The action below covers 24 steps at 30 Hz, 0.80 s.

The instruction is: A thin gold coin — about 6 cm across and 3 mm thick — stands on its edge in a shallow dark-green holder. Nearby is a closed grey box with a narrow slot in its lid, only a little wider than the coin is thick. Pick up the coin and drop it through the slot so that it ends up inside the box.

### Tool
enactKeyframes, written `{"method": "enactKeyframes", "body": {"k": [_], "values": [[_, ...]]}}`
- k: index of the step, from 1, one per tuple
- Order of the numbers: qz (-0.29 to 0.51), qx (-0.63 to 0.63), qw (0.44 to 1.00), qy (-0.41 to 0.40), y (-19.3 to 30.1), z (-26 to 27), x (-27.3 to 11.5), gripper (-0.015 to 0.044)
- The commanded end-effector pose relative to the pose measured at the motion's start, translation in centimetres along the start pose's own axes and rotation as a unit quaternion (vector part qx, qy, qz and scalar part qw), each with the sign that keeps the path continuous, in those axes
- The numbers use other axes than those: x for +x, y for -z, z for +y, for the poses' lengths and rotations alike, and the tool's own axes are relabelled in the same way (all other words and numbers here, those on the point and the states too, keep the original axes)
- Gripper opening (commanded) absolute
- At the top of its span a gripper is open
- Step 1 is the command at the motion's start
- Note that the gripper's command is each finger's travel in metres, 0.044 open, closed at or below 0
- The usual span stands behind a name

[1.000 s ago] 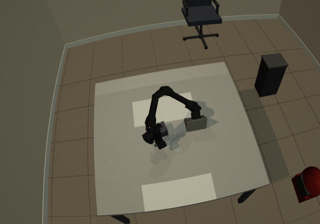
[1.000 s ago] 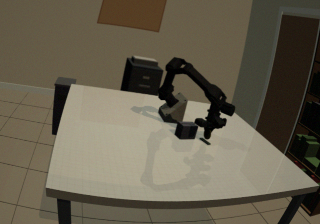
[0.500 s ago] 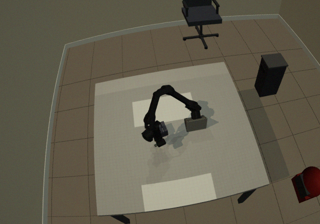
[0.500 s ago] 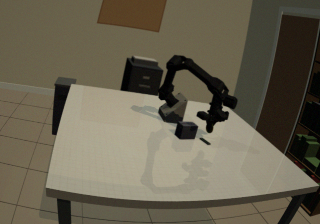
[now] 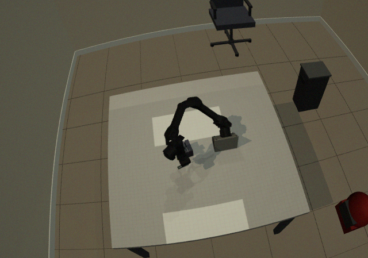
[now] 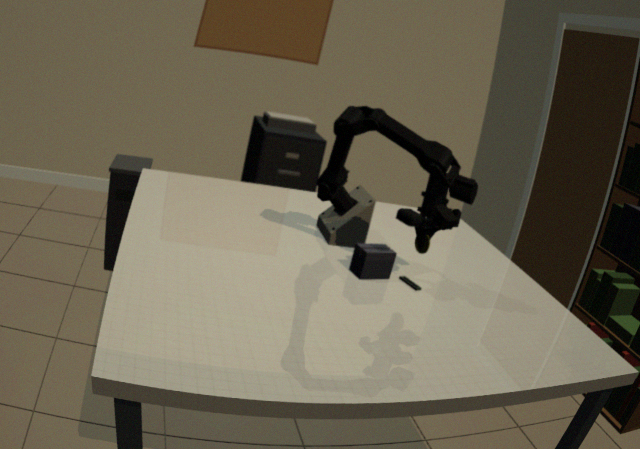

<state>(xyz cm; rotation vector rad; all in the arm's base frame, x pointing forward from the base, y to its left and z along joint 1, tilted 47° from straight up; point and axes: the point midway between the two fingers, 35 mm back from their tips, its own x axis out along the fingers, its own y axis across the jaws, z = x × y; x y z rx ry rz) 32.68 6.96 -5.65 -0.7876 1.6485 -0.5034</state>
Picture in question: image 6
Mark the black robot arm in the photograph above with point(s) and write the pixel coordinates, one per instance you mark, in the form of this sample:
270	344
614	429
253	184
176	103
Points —
431	155

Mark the gold coin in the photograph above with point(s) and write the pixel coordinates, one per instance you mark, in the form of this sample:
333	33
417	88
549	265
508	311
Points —
425	247

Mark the dark green rectangular frame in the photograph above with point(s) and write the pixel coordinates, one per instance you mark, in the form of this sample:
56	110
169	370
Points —
410	283

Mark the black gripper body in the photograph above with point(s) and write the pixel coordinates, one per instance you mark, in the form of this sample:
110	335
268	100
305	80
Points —
412	218

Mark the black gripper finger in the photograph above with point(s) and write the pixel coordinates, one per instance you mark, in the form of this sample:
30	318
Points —
421	233
433	230

